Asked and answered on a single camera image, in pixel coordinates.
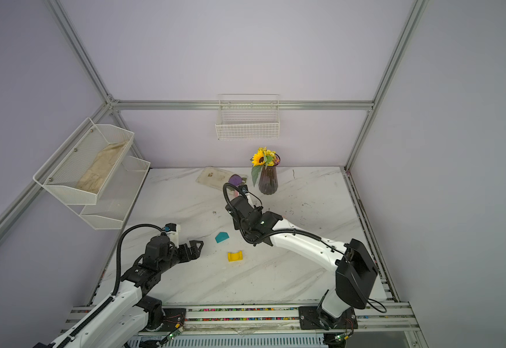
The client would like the teal wedge block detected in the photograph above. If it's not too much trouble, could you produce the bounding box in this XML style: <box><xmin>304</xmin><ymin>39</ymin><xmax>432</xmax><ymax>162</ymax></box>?
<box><xmin>215</xmin><ymin>232</ymin><xmax>229</xmax><ymax>244</ymax></box>

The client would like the white mesh lower shelf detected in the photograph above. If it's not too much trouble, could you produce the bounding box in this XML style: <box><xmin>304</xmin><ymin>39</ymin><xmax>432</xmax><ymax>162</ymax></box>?
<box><xmin>79</xmin><ymin>155</ymin><xmax>150</xmax><ymax>230</ymax></box>

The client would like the white mesh upper shelf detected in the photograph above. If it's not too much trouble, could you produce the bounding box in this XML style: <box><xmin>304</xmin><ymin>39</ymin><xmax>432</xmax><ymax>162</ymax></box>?
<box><xmin>32</xmin><ymin>118</ymin><xmax>134</xmax><ymax>205</ymax></box>

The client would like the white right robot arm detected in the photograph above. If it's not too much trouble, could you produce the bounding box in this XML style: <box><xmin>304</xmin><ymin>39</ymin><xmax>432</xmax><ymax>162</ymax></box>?
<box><xmin>225</xmin><ymin>195</ymin><xmax>379</xmax><ymax>329</ymax></box>

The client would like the white wire wall basket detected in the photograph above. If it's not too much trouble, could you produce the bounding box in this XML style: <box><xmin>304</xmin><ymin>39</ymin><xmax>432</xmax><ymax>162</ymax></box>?
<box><xmin>215</xmin><ymin>94</ymin><xmax>281</xmax><ymax>141</ymax></box>

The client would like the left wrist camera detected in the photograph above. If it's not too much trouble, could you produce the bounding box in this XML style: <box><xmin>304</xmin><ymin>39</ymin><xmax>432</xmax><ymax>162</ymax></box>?
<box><xmin>164</xmin><ymin>223</ymin><xmax>180</xmax><ymax>247</ymax></box>

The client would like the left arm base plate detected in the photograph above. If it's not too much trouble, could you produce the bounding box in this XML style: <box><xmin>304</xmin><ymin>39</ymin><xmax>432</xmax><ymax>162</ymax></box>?
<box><xmin>144</xmin><ymin>307</ymin><xmax>187</xmax><ymax>332</ymax></box>

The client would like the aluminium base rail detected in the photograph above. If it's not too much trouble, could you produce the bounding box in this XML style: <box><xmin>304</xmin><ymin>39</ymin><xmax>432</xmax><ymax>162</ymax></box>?
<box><xmin>60</xmin><ymin>302</ymin><xmax>428</xmax><ymax>347</ymax></box>

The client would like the purple glass vase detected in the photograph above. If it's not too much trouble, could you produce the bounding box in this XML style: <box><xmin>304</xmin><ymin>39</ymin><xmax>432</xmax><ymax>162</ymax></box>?
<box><xmin>259</xmin><ymin>166</ymin><xmax>279</xmax><ymax>195</ymax></box>

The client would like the yellow sunflower bouquet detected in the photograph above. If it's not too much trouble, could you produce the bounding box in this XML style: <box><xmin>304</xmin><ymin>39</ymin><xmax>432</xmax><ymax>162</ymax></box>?
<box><xmin>251</xmin><ymin>147</ymin><xmax>281</xmax><ymax>186</ymax></box>

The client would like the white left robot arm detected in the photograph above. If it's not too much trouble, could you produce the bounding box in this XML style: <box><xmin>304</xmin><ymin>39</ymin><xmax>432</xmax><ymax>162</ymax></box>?
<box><xmin>35</xmin><ymin>233</ymin><xmax>204</xmax><ymax>347</ymax></box>

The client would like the white mesh shelf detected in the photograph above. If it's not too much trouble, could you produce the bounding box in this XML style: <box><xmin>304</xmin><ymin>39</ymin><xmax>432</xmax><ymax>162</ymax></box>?
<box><xmin>79</xmin><ymin>155</ymin><xmax>150</xmax><ymax>230</ymax></box>
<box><xmin>32</xmin><ymin>118</ymin><xmax>134</xmax><ymax>205</ymax></box>

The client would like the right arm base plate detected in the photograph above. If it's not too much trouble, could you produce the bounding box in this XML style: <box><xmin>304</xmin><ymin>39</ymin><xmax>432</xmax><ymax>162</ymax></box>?
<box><xmin>298</xmin><ymin>306</ymin><xmax>358</xmax><ymax>331</ymax></box>

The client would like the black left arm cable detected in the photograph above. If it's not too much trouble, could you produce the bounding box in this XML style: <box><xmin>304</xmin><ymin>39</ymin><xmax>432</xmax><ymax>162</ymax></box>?
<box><xmin>111</xmin><ymin>223</ymin><xmax>165</xmax><ymax>297</ymax></box>

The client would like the yellow arch block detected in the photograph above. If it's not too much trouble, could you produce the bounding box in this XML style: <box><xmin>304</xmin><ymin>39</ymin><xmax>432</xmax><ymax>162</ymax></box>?
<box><xmin>228</xmin><ymin>250</ymin><xmax>244</xmax><ymax>262</ymax></box>

